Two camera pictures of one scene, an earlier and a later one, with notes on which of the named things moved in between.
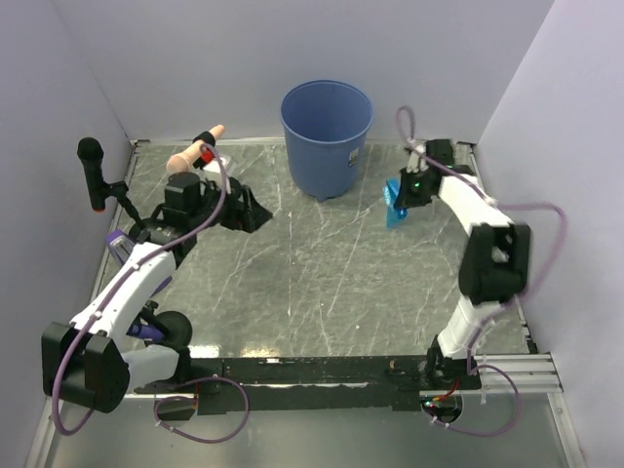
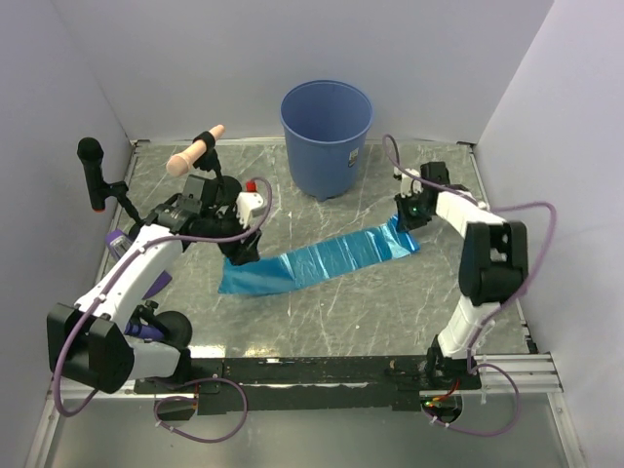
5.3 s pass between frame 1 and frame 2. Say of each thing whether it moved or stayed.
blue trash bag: moved
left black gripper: moved
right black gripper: moved
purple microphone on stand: stayed
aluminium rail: stayed
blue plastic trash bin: stayed
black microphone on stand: stayed
